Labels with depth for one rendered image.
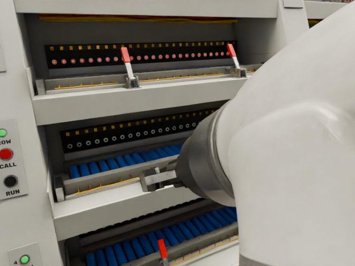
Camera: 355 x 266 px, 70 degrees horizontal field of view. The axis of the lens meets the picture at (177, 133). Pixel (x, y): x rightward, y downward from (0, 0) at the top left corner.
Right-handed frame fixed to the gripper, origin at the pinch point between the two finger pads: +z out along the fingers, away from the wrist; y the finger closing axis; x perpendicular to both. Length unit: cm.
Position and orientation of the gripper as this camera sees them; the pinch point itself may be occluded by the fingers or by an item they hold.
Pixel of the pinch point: (163, 178)
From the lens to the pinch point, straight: 43.5
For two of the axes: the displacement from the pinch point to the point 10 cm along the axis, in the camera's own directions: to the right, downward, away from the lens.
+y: 9.0, -1.7, 4.0
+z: -3.5, 2.5, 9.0
